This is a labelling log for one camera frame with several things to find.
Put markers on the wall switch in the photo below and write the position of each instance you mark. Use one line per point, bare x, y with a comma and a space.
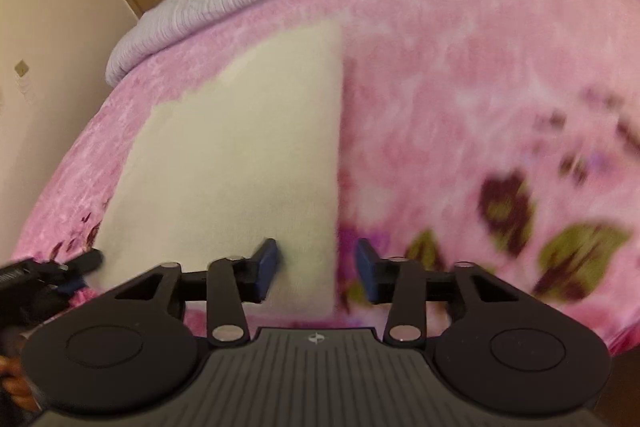
21, 69

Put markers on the cream striped knit sweater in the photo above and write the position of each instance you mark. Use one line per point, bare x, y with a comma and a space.
235, 167

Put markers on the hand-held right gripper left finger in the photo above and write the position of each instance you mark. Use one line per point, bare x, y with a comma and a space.
266, 263

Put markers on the person's left hand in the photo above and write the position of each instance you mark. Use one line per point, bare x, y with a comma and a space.
15, 382

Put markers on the pink floral blanket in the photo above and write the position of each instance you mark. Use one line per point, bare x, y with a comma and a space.
475, 117

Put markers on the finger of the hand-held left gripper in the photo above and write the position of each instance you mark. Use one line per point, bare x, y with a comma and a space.
82, 263

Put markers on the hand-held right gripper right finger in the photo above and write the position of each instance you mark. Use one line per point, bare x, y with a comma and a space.
368, 265

